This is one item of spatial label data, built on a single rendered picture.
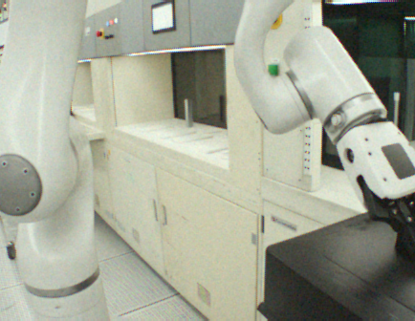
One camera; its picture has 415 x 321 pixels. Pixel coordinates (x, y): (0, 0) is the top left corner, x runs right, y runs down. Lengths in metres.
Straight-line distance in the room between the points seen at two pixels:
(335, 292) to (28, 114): 0.38
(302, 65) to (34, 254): 0.44
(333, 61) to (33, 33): 0.37
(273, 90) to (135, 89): 1.91
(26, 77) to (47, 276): 0.26
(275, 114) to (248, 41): 0.10
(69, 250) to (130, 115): 1.89
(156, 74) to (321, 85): 1.99
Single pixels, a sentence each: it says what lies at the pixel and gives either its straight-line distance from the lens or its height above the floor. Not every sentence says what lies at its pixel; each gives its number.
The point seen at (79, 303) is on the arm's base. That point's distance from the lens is 0.55.
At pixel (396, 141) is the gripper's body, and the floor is 1.14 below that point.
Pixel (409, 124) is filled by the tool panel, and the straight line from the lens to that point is 1.79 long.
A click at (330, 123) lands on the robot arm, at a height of 1.16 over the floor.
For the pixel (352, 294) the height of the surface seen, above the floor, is 1.01.
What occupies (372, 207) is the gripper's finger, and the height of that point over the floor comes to 1.08.
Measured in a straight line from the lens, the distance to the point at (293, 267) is 0.44.
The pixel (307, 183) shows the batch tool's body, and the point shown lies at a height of 0.89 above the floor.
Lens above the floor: 1.24
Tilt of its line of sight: 16 degrees down
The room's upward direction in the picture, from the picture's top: 3 degrees counter-clockwise
